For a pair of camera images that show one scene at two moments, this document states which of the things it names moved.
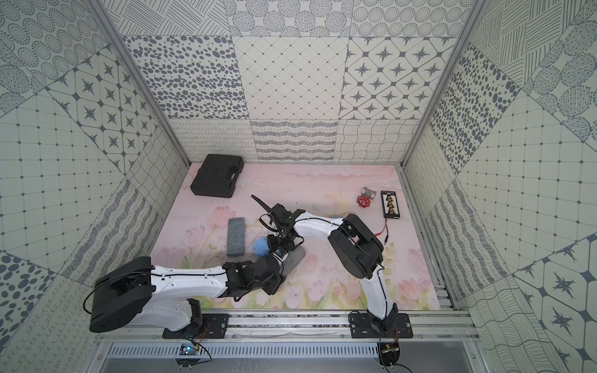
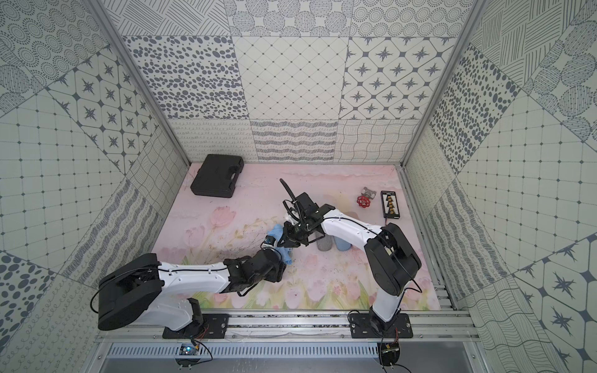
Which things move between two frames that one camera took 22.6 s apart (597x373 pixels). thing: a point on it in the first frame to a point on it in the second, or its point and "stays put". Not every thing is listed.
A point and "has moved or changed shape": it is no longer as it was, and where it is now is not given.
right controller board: (390, 352) stays put
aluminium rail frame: (431, 326) stays put
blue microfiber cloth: (260, 246) has moved or changed shape
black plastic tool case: (217, 176) stays put
